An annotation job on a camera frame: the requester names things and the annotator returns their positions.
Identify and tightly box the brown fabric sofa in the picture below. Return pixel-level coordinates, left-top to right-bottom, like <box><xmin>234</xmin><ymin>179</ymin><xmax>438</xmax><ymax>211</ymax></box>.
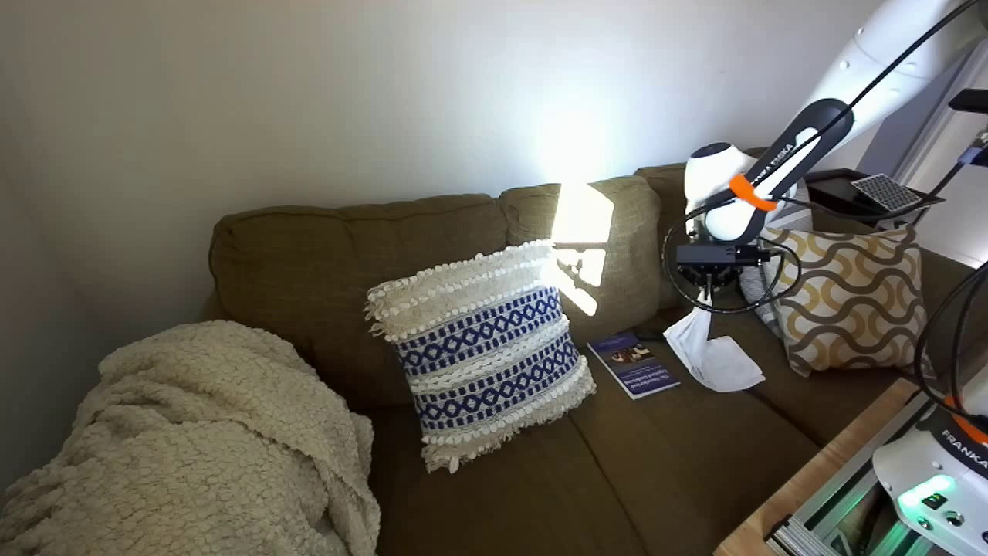
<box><xmin>197</xmin><ymin>161</ymin><xmax>988</xmax><ymax>556</ymax></box>

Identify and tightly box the blue booklet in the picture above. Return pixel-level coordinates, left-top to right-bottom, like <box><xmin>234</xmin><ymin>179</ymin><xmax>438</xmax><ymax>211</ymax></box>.
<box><xmin>583</xmin><ymin>328</ymin><xmax>686</xmax><ymax>400</ymax></box>

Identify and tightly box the blue white woven pillow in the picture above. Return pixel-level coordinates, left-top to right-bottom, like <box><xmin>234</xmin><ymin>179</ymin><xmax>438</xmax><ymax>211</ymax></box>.
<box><xmin>365</xmin><ymin>238</ymin><xmax>599</xmax><ymax>475</ymax></box>

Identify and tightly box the cream knitted blanket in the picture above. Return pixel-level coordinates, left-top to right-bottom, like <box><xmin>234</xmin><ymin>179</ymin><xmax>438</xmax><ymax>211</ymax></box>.
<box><xmin>0</xmin><ymin>317</ymin><xmax>383</xmax><ymax>556</ymax></box>

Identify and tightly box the wooden table board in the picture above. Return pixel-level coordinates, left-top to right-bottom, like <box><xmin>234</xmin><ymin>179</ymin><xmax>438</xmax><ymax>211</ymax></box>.
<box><xmin>713</xmin><ymin>374</ymin><xmax>929</xmax><ymax>556</ymax></box>

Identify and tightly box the brown sofa back cushion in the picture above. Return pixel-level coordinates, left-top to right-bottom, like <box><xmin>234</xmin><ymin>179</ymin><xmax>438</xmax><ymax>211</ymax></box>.
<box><xmin>503</xmin><ymin>172</ymin><xmax>668</xmax><ymax>343</ymax></box>

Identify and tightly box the black base cable bundle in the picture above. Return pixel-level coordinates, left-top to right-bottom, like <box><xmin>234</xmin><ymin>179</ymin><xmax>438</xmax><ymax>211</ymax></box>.
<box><xmin>910</xmin><ymin>260</ymin><xmax>988</xmax><ymax>427</ymax></box>

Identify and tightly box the yellow grey wavy pillow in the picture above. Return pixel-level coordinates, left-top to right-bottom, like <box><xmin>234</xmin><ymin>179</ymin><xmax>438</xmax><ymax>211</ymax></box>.
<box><xmin>739</xmin><ymin>221</ymin><xmax>929</xmax><ymax>380</ymax></box>

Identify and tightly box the white towel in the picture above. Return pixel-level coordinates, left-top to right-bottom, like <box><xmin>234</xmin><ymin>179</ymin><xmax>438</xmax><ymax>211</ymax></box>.
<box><xmin>660</xmin><ymin>305</ymin><xmax>768</xmax><ymax>395</ymax></box>

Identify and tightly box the silver tablet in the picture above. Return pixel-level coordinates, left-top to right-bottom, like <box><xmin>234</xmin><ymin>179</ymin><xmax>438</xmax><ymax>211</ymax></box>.
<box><xmin>848</xmin><ymin>170</ymin><xmax>928</xmax><ymax>217</ymax></box>

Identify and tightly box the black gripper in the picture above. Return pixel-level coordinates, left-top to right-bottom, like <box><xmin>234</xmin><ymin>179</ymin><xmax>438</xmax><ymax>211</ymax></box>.
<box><xmin>672</xmin><ymin>241</ymin><xmax>768</xmax><ymax>316</ymax></box>

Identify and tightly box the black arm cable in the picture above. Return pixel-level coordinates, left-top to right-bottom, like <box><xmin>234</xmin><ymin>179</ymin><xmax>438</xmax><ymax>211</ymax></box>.
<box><xmin>660</xmin><ymin>0</ymin><xmax>988</xmax><ymax>317</ymax></box>

